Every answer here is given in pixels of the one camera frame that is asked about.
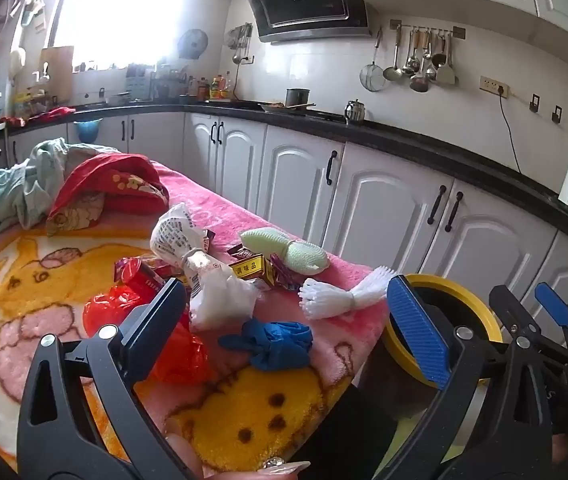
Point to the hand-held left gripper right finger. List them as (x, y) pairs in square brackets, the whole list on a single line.
[(416, 330)]

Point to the white hanging object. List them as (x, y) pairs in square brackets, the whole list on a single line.
[(17, 65)]

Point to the wooden cutting board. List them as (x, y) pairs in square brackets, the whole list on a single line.
[(58, 75)]

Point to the wall socket strip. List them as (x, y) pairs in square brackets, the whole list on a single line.
[(494, 85)]

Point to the black range hood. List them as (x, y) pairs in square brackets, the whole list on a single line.
[(304, 5)]

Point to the white printed plastic bag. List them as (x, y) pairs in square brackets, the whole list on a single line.
[(173, 230)]

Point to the red plastic bag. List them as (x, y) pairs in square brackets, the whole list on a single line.
[(108, 312)]

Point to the steel teapot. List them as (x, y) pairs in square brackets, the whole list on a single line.
[(355, 111)]

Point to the row of hanging utensils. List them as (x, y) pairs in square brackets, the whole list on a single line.
[(421, 60)]

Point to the red snack packet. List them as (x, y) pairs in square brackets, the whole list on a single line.
[(136, 272)]

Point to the row of condiment bottles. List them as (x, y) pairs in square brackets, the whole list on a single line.
[(211, 87)]

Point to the person's dark pants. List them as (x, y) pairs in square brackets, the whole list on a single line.
[(344, 425)]

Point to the clear white plastic bag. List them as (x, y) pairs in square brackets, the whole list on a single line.
[(218, 300)]

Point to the black cooking pot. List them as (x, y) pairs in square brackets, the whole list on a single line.
[(298, 97)]

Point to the yellow rimmed bin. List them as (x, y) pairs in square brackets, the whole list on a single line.
[(469, 310)]

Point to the person's left hand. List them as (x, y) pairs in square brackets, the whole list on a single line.
[(186, 452)]

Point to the blue plastic basin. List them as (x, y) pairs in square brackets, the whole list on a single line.
[(87, 130)]

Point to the white base cabinets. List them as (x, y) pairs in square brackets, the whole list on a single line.
[(379, 200)]

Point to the small yellow box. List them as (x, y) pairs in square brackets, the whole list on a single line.
[(251, 269)]

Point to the dark candy wrapper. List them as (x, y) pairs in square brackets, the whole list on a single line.
[(234, 249)]

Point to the black kitchen countertop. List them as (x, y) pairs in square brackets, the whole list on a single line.
[(414, 146)]

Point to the purple foil wrapper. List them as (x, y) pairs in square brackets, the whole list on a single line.
[(284, 274)]

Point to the pale green cloth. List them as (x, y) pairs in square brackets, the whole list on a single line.
[(3, 190)]

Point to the plate with food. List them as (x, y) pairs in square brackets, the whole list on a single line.
[(276, 106)]

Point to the cartoon printed blanket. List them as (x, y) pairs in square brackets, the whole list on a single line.
[(244, 410)]

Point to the white toe socks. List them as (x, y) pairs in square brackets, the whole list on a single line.
[(334, 301)]

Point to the blue rubber glove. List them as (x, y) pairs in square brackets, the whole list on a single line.
[(271, 344)]

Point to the small wall fan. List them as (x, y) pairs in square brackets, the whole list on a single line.
[(193, 43)]

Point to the small hanging utensil rack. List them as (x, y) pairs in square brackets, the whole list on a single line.
[(241, 42)]

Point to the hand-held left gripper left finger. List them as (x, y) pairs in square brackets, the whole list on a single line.
[(156, 310)]

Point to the red cartoon print cloth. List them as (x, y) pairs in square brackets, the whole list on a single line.
[(113, 185)]

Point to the window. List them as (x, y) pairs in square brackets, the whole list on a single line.
[(118, 15)]

